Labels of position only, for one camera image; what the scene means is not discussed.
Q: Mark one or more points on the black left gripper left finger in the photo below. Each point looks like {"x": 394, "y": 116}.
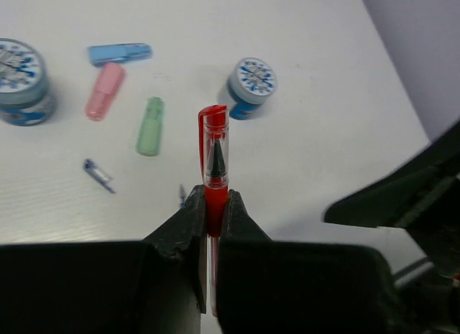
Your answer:
{"x": 153, "y": 285}

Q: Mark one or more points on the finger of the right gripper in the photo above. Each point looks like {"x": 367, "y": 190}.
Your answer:
{"x": 420, "y": 197}

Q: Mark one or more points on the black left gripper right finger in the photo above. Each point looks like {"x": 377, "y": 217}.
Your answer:
{"x": 266, "y": 286}

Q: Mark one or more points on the blue pen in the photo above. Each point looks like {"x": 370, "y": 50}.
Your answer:
{"x": 182, "y": 195}

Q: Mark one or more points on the blue pen cap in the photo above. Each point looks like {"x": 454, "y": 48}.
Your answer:
{"x": 97, "y": 174}

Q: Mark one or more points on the red pen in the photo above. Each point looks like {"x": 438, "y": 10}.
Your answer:
{"x": 213, "y": 126}

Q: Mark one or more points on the blue slime jar right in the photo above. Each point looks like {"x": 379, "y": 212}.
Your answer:
{"x": 250, "y": 84}

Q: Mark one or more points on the blue slime jar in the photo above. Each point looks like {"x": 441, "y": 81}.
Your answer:
{"x": 250, "y": 84}
{"x": 26, "y": 94}

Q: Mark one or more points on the blue slime jar left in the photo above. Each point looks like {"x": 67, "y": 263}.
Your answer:
{"x": 26, "y": 94}

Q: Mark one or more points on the blue translucent eraser case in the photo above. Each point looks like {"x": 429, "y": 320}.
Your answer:
{"x": 118, "y": 53}

